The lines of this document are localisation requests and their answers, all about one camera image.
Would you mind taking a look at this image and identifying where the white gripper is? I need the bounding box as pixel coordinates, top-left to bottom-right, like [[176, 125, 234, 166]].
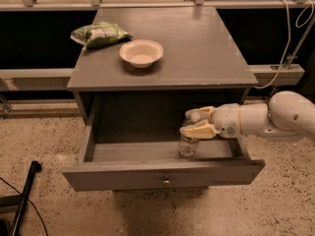
[[179, 103, 240, 139]]

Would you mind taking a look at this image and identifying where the clear plastic water bottle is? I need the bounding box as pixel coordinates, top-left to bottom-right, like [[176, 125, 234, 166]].
[[178, 113, 200, 158]]

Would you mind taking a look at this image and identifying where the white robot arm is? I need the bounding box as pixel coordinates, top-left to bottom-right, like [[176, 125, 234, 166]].
[[180, 91, 315, 143]]

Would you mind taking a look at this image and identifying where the round metal drawer knob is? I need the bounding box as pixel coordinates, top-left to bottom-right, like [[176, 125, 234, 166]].
[[162, 179, 170, 186]]

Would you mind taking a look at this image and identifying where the open grey top drawer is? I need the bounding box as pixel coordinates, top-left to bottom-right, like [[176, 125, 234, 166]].
[[61, 115, 266, 192]]

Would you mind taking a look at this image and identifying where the grey wooden cabinet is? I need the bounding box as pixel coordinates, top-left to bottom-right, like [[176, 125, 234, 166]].
[[67, 6, 259, 126]]

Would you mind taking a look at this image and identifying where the white paper bowl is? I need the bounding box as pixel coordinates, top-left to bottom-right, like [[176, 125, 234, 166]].
[[119, 39, 163, 68]]

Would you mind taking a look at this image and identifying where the green snack bag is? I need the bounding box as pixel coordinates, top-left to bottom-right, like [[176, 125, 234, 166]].
[[70, 22, 132, 48]]

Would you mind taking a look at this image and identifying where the black stand leg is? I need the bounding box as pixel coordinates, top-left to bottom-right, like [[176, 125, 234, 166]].
[[0, 160, 41, 236]]

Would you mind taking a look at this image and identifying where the metal railing frame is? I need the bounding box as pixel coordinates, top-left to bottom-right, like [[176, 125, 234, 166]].
[[0, 0, 315, 120]]

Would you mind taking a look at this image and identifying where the thin black cable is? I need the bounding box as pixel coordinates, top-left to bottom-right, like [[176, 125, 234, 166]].
[[0, 176, 49, 236]]

